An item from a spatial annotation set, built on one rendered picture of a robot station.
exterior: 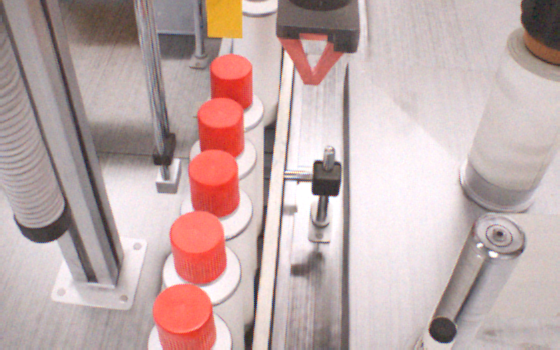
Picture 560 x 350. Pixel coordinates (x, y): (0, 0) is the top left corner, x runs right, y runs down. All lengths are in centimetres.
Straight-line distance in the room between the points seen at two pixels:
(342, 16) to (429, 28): 52
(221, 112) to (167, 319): 16
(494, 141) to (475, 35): 41
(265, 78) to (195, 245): 34
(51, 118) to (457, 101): 51
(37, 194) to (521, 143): 44
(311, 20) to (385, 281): 26
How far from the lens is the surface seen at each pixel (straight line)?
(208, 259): 37
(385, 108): 76
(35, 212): 38
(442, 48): 97
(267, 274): 55
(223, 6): 53
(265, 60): 65
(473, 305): 46
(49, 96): 46
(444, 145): 74
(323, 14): 50
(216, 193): 40
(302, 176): 63
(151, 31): 55
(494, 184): 66
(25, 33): 43
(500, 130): 62
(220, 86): 47
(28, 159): 35
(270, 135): 71
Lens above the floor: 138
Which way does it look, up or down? 47 degrees down
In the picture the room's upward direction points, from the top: 2 degrees clockwise
